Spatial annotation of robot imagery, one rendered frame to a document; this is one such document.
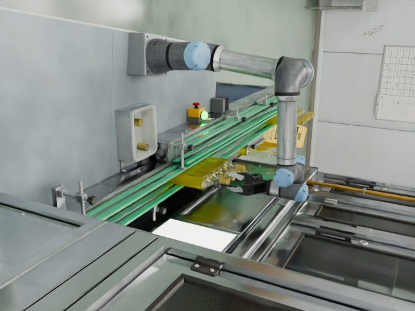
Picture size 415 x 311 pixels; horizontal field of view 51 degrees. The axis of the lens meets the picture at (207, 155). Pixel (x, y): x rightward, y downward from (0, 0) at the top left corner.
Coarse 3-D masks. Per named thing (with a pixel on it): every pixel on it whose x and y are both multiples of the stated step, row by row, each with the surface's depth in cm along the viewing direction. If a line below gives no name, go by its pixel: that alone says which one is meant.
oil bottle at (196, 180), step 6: (180, 174) 198; (186, 174) 198; (192, 174) 198; (198, 174) 198; (204, 174) 198; (174, 180) 200; (180, 180) 199; (186, 180) 197; (192, 180) 196; (198, 180) 194; (204, 180) 193; (192, 186) 197; (198, 186) 195; (204, 186) 194
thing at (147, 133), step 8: (136, 112) 182; (144, 112) 196; (152, 112) 194; (144, 120) 197; (152, 120) 195; (136, 128) 195; (144, 128) 198; (152, 128) 196; (136, 136) 196; (144, 136) 199; (152, 136) 198; (136, 144) 197; (152, 144) 199; (136, 152) 194; (144, 152) 195; (152, 152) 197; (136, 160) 187
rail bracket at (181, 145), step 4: (168, 144) 198; (172, 144) 198; (176, 144) 197; (180, 144) 195; (184, 144) 195; (192, 144) 194; (180, 148) 196; (184, 148) 196; (188, 148) 194; (192, 148) 194; (180, 168) 199; (184, 168) 199
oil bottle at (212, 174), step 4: (188, 168) 204; (192, 168) 204; (196, 168) 204; (200, 168) 204; (196, 172) 201; (200, 172) 200; (204, 172) 200; (208, 172) 200; (212, 172) 200; (212, 176) 198
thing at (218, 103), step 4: (216, 96) 264; (220, 96) 264; (212, 100) 259; (216, 100) 258; (220, 100) 256; (224, 100) 257; (212, 104) 260; (216, 104) 259; (220, 104) 257; (224, 104) 258; (212, 108) 260; (216, 108) 259; (220, 108) 258; (224, 108) 259
